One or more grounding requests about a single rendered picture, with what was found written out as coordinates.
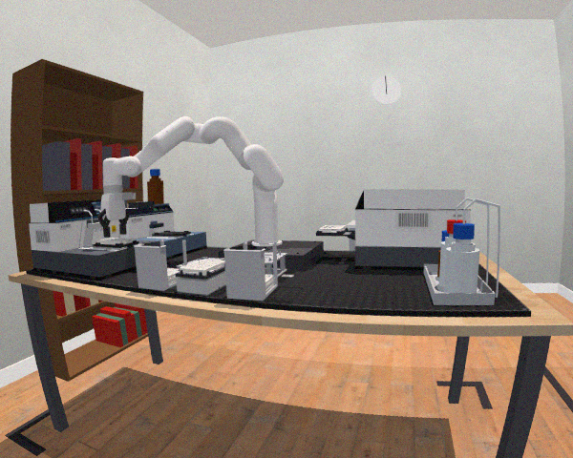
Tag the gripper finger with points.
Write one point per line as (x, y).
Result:
(123, 222)
(104, 224)

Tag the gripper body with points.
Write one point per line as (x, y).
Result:
(115, 209)

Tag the red bottle cap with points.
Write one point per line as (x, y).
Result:
(450, 224)

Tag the brown glass bottle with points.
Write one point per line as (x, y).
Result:
(155, 191)

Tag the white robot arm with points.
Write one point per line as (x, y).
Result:
(253, 157)

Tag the white plastic bottle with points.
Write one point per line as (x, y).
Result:
(461, 271)

